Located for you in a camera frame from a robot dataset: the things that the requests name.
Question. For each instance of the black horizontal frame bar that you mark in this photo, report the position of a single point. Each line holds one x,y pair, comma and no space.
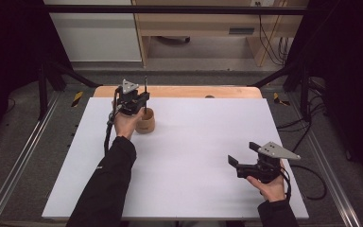
170,9

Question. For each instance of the white table board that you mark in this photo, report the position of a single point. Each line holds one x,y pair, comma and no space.
186,189

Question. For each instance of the light wooden desk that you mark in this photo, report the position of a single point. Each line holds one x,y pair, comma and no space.
201,23

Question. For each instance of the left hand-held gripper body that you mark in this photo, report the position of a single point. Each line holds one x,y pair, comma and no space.
129,101

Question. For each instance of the wooden table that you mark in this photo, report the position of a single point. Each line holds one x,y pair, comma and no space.
186,92

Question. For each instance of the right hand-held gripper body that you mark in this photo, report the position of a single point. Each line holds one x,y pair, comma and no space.
258,170

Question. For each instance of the yellow clamp left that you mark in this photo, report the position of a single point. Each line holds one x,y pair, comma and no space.
77,98

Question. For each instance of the white cabinet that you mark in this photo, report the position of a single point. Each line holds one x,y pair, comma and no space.
97,38

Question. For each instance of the aluminium rail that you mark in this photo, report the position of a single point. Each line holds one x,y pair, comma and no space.
22,157
327,164

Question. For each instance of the wooden pen holder cup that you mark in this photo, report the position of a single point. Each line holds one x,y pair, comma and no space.
146,124

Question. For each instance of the person's right hand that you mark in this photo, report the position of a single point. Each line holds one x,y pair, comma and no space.
272,190

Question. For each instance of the black curtain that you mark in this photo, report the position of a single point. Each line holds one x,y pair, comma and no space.
353,78
9,56

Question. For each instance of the black metal frame strut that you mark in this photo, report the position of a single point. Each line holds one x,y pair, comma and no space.
42,94
304,94

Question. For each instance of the yellow clamp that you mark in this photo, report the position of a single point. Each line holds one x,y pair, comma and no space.
277,99
77,98

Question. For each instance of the person's left hand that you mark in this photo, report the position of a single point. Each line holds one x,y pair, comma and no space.
126,124

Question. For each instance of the yellow clamp right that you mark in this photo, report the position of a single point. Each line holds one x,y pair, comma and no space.
277,99

